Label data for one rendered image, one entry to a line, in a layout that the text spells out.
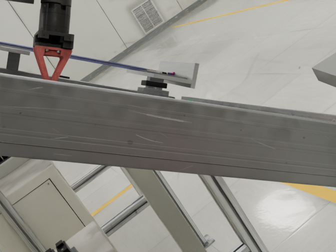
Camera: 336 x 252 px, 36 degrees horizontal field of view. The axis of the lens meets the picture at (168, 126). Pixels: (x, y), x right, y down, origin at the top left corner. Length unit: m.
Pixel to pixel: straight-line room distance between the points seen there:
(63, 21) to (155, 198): 0.67
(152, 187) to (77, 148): 1.07
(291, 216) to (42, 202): 0.91
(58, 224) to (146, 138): 1.54
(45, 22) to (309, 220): 1.23
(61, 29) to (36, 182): 0.99
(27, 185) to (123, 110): 1.50
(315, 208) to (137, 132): 1.55
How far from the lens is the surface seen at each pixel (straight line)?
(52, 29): 0.99
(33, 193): 1.91
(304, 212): 1.95
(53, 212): 1.94
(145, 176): 1.46
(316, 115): 0.71
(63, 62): 0.99
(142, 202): 1.95
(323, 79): 1.29
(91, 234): 1.11
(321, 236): 1.80
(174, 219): 1.52
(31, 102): 0.41
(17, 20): 8.55
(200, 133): 0.44
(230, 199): 1.27
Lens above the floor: 1.01
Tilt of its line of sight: 16 degrees down
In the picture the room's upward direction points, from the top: 33 degrees counter-clockwise
